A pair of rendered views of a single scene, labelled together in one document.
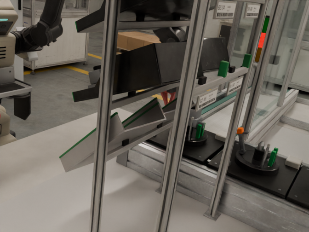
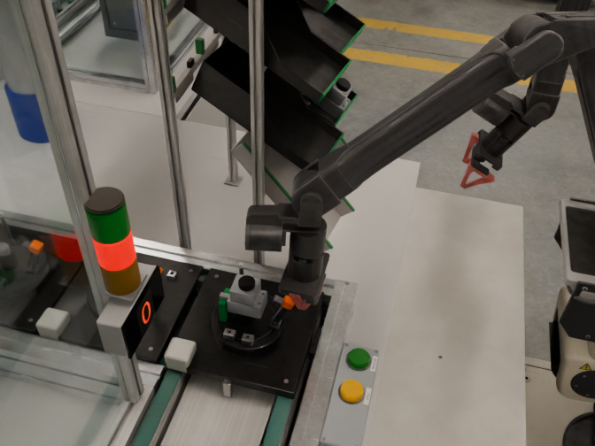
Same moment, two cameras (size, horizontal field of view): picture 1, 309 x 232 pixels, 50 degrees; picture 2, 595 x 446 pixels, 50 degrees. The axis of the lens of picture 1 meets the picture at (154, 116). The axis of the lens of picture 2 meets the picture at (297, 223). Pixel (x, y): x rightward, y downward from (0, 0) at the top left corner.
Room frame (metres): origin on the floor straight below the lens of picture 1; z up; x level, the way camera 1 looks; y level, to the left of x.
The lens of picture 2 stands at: (1.83, -0.27, 1.94)
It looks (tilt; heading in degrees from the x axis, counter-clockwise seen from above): 43 degrees down; 163
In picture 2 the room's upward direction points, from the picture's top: 2 degrees clockwise
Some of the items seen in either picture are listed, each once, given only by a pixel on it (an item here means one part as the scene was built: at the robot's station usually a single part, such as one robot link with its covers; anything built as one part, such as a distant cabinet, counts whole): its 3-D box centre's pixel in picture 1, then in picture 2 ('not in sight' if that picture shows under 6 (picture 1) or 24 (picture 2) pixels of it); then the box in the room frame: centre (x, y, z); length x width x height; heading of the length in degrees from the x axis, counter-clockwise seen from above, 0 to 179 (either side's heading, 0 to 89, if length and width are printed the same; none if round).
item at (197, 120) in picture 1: (194, 115); (242, 293); (1.08, -0.14, 1.06); 0.08 x 0.04 x 0.07; 60
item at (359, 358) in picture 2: not in sight; (359, 359); (1.21, 0.05, 0.96); 0.04 x 0.04 x 0.02
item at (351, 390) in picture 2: not in sight; (351, 391); (1.27, 0.02, 0.96); 0.04 x 0.04 x 0.02
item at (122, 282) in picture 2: (255, 53); (119, 270); (1.19, -0.33, 1.28); 0.05 x 0.05 x 0.05
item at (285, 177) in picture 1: (259, 152); (119, 282); (0.96, -0.35, 1.01); 0.24 x 0.24 x 0.13; 60
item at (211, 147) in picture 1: (186, 139); (249, 327); (1.09, -0.13, 0.96); 0.24 x 0.24 x 0.02; 60
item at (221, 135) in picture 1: (222, 138); (181, 355); (1.12, -0.26, 0.97); 0.05 x 0.05 x 0.04; 60
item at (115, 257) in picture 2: (259, 39); (114, 244); (1.19, -0.33, 1.33); 0.05 x 0.05 x 0.05
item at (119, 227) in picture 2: (263, 24); (107, 217); (1.19, -0.33, 1.38); 0.05 x 0.05 x 0.05
